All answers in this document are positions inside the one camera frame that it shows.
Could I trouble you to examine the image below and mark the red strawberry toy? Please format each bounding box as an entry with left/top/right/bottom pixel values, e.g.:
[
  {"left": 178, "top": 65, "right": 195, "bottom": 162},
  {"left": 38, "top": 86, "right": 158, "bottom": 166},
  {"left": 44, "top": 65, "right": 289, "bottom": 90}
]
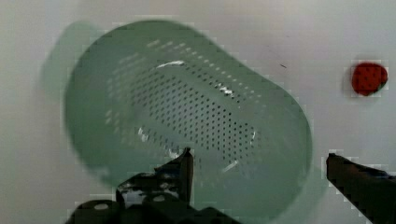
[{"left": 351, "top": 63, "right": 388, "bottom": 96}]

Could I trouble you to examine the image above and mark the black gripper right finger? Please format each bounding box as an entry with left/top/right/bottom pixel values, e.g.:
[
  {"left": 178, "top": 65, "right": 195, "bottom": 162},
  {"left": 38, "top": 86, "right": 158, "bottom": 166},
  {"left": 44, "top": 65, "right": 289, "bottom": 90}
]
[{"left": 326, "top": 153, "right": 396, "bottom": 224}]

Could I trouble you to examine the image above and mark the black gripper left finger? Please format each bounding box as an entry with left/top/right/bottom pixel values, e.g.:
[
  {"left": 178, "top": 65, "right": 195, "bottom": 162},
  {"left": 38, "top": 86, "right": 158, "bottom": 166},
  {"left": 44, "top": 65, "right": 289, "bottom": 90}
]
[{"left": 116, "top": 147, "right": 193, "bottom": 208}]

